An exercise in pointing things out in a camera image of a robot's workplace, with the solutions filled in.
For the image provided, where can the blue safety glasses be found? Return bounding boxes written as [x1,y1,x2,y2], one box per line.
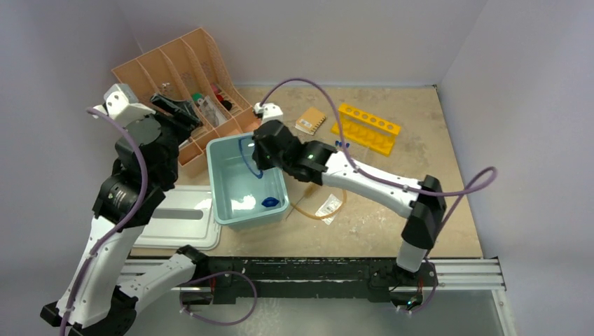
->
[238,136,263,179]

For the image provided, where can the tan bristle brush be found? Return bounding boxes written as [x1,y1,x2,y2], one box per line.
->
[284,183,319,220]

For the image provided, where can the teal plastic bin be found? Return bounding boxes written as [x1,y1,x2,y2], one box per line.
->
[206,132,289,231]

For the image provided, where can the tan rubber tubing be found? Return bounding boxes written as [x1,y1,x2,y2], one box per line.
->
[318,189,347,220]

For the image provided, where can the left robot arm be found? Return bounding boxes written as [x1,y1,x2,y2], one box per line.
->
[41,83,209,335]

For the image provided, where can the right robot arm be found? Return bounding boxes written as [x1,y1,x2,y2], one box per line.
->
[252,120,447,285]

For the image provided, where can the yellow spiral notebook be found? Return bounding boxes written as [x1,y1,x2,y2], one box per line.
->
[295,107,326,135]

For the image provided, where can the peach desk file organizer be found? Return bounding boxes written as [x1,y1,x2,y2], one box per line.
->
[112,28,261,178]

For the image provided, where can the white label packet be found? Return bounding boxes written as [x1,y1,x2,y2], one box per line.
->
[315,194,341,225]

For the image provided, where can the yellow test tube rack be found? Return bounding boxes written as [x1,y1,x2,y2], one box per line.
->
[338,104,401,157]

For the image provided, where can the clear well plate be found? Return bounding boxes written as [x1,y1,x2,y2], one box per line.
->
[335,140,374,167]

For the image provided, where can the white bin lid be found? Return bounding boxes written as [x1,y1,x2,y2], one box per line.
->
[134,185,221,251]

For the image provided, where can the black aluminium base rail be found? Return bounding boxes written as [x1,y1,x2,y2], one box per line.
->
[120,256,506,307]

